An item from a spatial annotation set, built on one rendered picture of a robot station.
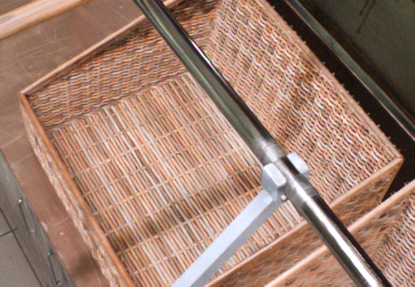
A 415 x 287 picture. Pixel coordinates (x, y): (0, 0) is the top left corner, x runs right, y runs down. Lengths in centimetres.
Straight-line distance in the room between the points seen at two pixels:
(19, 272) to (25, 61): 62
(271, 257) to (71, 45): 77
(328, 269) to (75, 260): 47
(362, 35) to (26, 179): 72
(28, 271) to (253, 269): 99
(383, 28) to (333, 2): 12
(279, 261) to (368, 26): 41
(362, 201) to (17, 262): 113
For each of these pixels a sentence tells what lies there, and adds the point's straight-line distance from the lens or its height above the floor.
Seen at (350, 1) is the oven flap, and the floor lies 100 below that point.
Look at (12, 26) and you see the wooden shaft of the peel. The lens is 111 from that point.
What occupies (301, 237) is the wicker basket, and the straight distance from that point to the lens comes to 140.
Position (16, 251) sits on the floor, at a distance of 231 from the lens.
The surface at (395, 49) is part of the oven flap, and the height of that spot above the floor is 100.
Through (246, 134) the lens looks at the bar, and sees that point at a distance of 100.
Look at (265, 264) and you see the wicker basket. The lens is 141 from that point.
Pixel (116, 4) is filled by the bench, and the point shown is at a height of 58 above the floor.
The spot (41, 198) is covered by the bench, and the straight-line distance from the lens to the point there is 168.
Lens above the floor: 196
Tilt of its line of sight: 52 degrees down
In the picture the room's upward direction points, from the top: 1 degrees clockwise
